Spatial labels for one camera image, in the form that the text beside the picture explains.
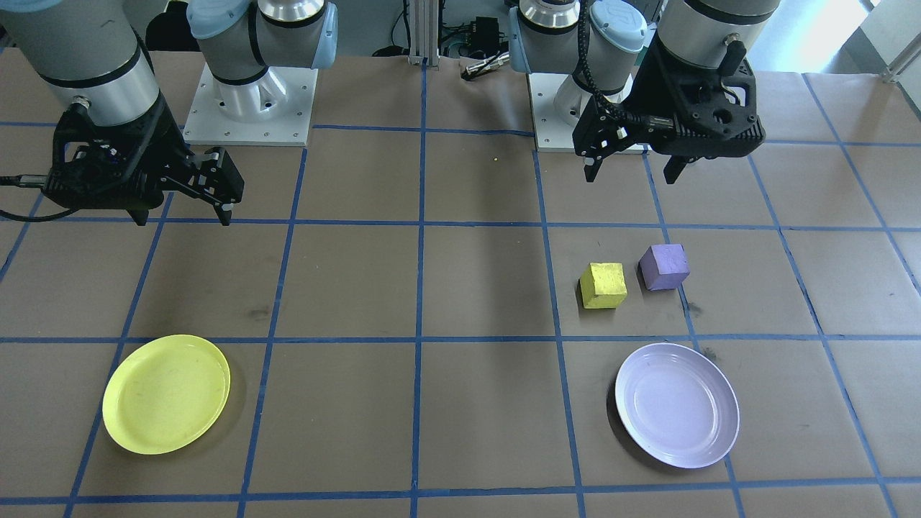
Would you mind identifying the purple foam block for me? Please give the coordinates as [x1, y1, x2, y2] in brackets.
[638, 243, 691, 291]

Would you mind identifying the yellow foam block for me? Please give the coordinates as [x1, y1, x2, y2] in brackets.
[579, 262, 628, 310]

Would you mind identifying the silver metal connector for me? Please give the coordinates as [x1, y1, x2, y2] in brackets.
[463, 52, 512, 81]

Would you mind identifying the black electronics box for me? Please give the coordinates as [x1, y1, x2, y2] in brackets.
[466, 16, 503, 46]

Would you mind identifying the yellow plate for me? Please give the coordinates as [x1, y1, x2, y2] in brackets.
[101, 334, 232, 455]

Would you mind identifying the purple plate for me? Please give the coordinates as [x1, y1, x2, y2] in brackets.
[614, 342, 740, 470]

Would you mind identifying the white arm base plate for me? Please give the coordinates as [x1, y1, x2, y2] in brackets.
[182, 63, 319, 147]
[527, 72, 648, 154]

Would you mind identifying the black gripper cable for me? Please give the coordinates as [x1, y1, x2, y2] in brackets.
[0, 173, 80, 222]

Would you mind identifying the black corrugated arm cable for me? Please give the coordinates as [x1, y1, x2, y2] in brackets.
[574, 0, 648, 124]

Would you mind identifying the aluminium frame profile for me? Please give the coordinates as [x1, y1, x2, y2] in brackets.
[407, 0, 442, 68]

